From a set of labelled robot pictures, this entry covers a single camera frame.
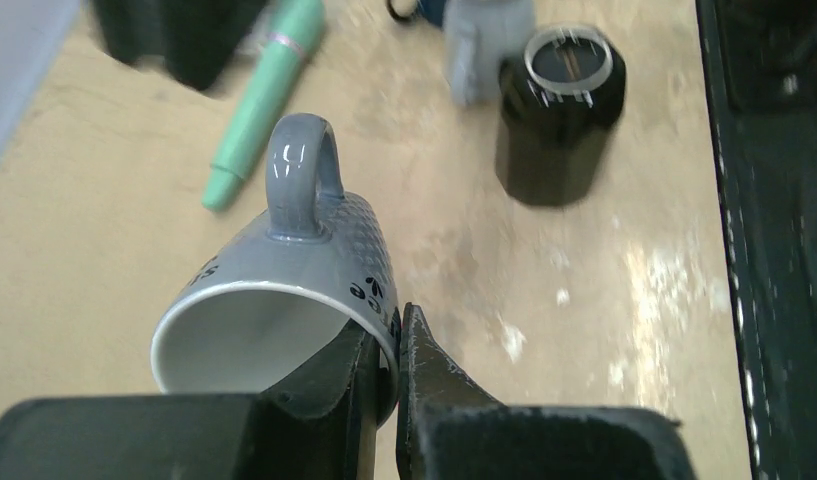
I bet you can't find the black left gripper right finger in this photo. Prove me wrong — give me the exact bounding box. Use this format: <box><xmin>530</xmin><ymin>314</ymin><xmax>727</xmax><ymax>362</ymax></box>
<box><xmin>396</xmin><ymin>303</ymin><xmax>696</xmax><ymax>479</ymax></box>

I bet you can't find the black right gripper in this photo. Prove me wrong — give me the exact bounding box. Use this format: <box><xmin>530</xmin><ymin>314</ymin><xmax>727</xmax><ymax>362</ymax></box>
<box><xmin>89</xmin><ymin>0</ymin><xmax>269</xmax><ymax>92</ymax></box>

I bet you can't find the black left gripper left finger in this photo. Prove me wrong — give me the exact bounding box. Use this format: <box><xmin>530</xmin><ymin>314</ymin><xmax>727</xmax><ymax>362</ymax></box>
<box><xmin>0</xmin><ymin>324</ymin><xmax>380</xmax><ymax>479</ymax></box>

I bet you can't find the grey mug with lettering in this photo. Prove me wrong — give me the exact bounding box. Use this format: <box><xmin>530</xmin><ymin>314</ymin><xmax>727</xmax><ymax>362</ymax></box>
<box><xmin>150</xmin><ymin>113</ymin><xmax>399</xmax><ymax>421</ymax></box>

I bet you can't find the light grey mug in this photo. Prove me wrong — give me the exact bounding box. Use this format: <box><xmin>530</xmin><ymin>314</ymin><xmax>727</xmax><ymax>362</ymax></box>
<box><xmin>443</xmin><ymin>0</ymin><xmax>536</xmax><ymax>107</ymax></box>

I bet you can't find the black mug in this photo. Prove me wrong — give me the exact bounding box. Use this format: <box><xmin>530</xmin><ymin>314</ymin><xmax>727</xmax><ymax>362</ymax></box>
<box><xmin>495</xmin><ymin>23</ymin><xmax>627</xmax><ymax>208</ymax></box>

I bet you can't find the dark blue mug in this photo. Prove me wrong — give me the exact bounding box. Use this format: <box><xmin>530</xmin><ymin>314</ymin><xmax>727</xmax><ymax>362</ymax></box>
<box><xmin>385</xmin><ymin>0</ymin><xmax>448</xmax><ymax>30</ymax></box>

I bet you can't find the mint green tube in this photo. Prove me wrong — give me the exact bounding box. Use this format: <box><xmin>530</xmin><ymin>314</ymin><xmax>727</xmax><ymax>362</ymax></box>
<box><xmin>201</xmin><ymin>0</ymin><xmax>326</xmax><ymax>212</ymax></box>

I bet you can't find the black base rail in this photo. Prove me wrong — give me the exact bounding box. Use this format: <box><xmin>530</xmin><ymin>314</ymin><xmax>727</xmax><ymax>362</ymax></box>
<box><xmin>697</xmin><ymin>1</ymin><xmax>817</xmax><ymax>479</ymax></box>

